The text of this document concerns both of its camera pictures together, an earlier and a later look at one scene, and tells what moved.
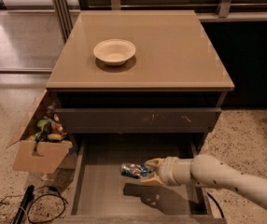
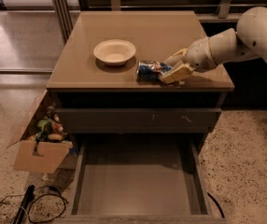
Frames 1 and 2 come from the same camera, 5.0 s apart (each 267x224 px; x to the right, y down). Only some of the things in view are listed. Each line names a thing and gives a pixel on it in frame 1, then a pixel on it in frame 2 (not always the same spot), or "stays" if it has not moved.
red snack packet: (57, 128) stays
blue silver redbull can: (133, 170) -> (149, 72)
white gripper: (168, 171) -> (199, 55)
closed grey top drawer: (137, 120) stays
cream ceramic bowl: (114, 51) stays
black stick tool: (29, 196) stays
